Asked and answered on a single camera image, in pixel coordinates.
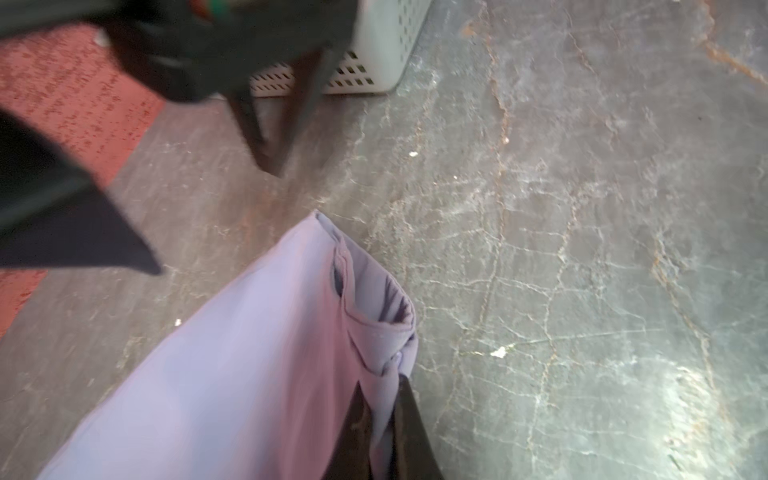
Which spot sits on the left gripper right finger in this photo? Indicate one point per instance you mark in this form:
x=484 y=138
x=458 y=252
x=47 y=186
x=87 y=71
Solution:
x=413 y=457

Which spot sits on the white plastic basket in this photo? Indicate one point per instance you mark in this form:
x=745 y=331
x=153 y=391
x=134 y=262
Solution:
x=385 y=34

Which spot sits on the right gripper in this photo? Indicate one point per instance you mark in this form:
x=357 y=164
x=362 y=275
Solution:
x=186 y=51

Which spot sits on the lavender skirt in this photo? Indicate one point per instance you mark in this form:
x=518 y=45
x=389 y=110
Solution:
x=257 y=383

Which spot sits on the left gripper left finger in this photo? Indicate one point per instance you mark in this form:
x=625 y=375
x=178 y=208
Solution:
x=350 y=459

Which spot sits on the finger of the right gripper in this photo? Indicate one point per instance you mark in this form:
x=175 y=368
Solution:
x=53 y=213

